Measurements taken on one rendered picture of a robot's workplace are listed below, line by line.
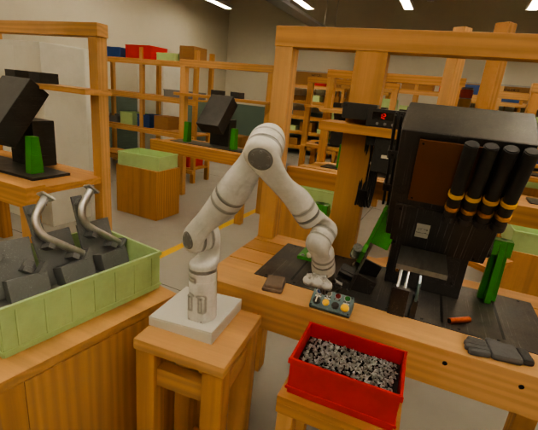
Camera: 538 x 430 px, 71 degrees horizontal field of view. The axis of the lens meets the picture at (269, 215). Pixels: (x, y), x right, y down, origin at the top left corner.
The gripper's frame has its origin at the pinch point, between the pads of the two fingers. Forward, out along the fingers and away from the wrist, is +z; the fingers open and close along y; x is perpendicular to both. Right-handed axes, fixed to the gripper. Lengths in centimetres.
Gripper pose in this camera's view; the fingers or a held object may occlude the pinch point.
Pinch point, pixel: (324, 289)
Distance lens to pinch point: 134.4
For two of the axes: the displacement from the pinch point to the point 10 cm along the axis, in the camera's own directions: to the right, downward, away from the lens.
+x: -3.7, 7.4, -5.5
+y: -9.2, -2.1, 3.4
